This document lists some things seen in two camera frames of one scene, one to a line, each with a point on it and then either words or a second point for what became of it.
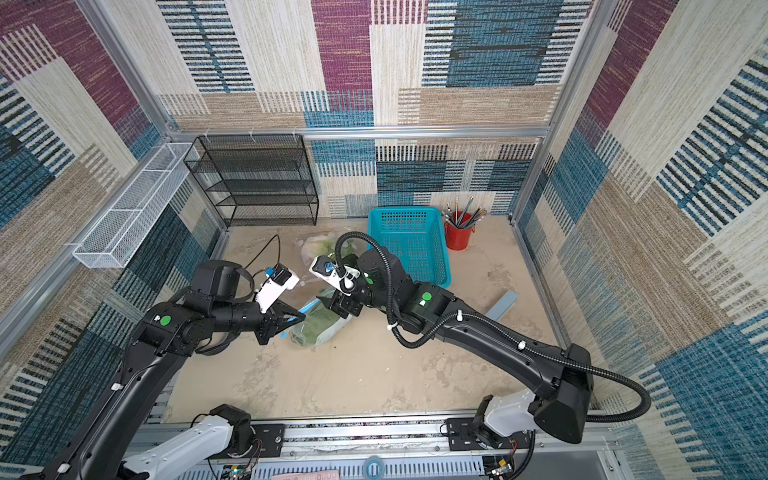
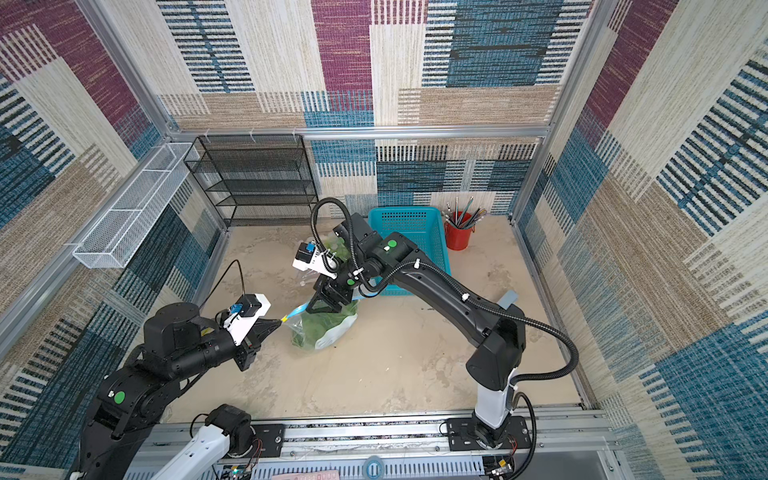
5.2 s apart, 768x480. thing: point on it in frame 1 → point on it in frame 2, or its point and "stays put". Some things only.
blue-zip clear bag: [320, 324] stays put
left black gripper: [275, 320] → [253, 342]
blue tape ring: [374, 468] stays put
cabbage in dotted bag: [329, 247] stays put
